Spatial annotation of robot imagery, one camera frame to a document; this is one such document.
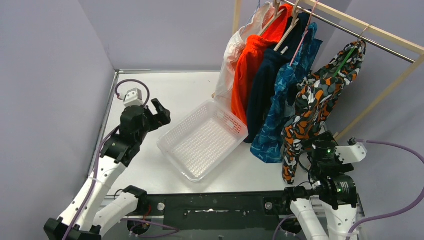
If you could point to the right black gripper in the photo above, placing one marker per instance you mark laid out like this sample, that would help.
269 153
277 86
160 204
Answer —
307 143

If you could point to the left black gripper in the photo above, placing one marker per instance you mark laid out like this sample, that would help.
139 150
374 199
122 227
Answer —
151 117

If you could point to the white plastic basket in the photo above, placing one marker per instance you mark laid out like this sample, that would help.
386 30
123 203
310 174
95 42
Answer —
202 140

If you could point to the camouflage orange black shorts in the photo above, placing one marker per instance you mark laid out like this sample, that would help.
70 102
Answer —
318 95

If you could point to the green hanger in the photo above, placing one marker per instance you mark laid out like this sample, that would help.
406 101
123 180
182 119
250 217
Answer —
350 52

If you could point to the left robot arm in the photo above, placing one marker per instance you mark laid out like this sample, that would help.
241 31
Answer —
83 219

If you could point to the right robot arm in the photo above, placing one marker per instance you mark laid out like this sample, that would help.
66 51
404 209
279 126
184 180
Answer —
336 191

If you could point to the blue patterned shorts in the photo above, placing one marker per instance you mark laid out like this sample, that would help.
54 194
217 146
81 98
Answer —
268 143

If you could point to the white shorts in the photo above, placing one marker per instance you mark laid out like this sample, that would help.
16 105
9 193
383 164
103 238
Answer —
234 49

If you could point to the pink hanger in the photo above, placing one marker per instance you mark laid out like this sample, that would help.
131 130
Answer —
305 32

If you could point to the wooden hanger navy shorts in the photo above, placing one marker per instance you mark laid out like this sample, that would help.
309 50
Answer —
293 24

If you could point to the wooden hanger orange shorts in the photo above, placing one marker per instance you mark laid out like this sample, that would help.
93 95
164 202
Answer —
277 13

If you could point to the metal rack rod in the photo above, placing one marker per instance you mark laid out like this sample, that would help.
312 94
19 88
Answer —
413 47

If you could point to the wooden clothes rack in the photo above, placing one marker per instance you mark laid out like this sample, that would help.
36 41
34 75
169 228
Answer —
387 98

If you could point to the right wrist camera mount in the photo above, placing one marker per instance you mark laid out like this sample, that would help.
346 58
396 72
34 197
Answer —
352 153

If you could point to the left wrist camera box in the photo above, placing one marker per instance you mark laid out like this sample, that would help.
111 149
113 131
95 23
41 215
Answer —
133 97

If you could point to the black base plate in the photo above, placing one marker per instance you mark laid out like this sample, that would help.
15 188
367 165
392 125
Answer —
217 211

